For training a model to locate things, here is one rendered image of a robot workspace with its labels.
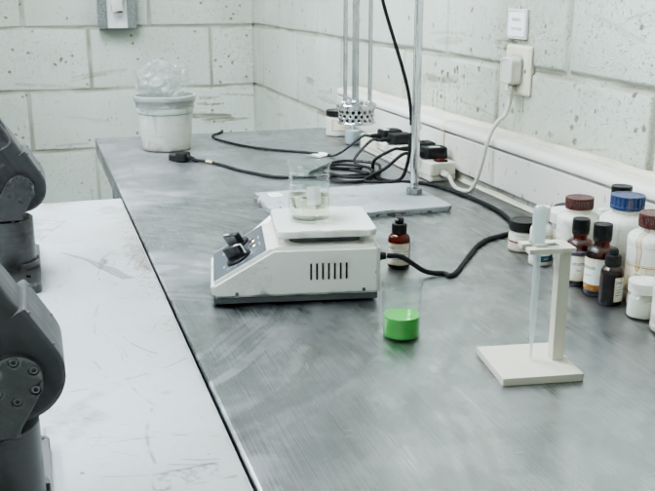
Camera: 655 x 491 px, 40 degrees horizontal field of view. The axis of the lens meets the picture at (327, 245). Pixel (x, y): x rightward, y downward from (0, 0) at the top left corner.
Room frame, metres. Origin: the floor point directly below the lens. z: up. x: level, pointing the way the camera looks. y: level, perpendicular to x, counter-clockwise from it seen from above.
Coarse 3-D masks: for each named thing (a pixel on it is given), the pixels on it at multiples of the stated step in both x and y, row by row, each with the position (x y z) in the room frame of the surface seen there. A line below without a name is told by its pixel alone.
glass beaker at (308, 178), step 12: (300, 168) 1.04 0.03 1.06; (312, 168) 1.04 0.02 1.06; (324, 168) 1.05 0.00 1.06; (300, 180) 1.04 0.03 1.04; (312, 180) 1.04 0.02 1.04; (324, 180) 1.05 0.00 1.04; (300, 192) 1.04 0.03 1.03; (312, 192) 1.04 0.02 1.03; (324, 192) 1.05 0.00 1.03; (300, 204) 1.04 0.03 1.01; (312, 204) 1.04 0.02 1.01; (324, 204) 1.05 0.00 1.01; (300, 216) 1.04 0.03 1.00; (312, 216) 1.04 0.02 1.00; (324, 216) 1.05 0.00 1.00
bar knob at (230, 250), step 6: (228, 246) 1.04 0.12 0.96; (234, 246) 1.02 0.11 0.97; (240, 246) 1.02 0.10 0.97; (228, 252) 1.03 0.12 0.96; (234, 252) 1.03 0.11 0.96; (240, 252) 1.02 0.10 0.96; (246, 252) 1.02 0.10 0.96; (228, 258) 1.04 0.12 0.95; (234, 258) 1.03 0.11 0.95; (240, 258) 1.02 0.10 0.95; (228, 264) 1.02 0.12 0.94; (234, 264) 1.02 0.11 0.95
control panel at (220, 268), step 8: (256, 232) 1.10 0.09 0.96; (256, 240) 1.07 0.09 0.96; (248, 248) 1.05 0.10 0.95; (256, 248) 1.03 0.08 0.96; (264, 248) 1.01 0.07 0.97; (216, 256) 1.09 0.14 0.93; (224, 256) 1.07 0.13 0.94; (248, 256) 1.02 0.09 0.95; (216, 264) 1.06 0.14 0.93; (224, 264) 1.04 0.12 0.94; (240, 264) 1.01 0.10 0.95; (216, 272) 1.03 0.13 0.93; (224, 272) 1.01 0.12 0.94
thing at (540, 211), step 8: (536, 208) 0.82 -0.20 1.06; (544, 208) 0.82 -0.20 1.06; (536, 216) 0.82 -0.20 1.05; (544, 216) 0.82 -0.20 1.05; (536, 224) 0.82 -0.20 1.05; (544, 224) 0.82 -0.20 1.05; (536, 232) 0.82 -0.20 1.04; (544, 232) 0.82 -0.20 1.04; (536, 240) 0.82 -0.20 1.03; (544, 240) 0.82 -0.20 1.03
